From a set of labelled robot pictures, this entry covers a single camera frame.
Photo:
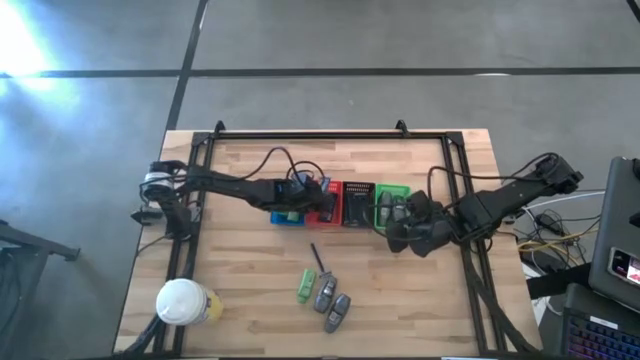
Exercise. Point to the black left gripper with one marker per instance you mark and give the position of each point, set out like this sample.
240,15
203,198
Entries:
292,195

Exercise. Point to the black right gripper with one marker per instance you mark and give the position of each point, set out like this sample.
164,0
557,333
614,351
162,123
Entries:
435,230

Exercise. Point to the dark squeeze tube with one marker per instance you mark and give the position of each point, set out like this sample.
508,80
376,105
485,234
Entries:
328,216
325,184

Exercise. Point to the grey roll-on deodorant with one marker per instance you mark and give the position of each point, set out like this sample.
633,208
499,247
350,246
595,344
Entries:
399,206
385,207
337,313
325,296

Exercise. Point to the small green bottle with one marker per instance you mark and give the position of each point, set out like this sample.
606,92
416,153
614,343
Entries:
307,286
293,217

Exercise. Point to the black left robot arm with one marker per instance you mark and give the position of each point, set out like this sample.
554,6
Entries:
225,184

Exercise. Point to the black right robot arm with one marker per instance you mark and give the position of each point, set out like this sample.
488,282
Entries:
505,197

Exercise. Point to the red plastic basket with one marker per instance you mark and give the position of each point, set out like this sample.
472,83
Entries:
315,219

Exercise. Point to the green plastic basket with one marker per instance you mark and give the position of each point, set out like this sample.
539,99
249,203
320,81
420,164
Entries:
395,188

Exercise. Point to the black plastic basket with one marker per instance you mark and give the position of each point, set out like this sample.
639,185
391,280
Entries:
360,187

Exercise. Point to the yellow cup with white lid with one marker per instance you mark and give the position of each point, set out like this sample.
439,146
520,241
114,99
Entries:
181,301

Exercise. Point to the dark grey laptop lid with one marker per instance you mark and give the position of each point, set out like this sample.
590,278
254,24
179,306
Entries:
615,220

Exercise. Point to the small lit screen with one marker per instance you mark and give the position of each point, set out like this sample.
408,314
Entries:
625,264

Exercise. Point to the black backlit keyboard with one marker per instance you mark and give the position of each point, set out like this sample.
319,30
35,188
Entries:
600,340

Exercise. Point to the black metal stand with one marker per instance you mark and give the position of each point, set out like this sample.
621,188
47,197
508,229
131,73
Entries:
35,241

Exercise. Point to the black metal rig frame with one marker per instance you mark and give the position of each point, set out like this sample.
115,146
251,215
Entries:
350,135

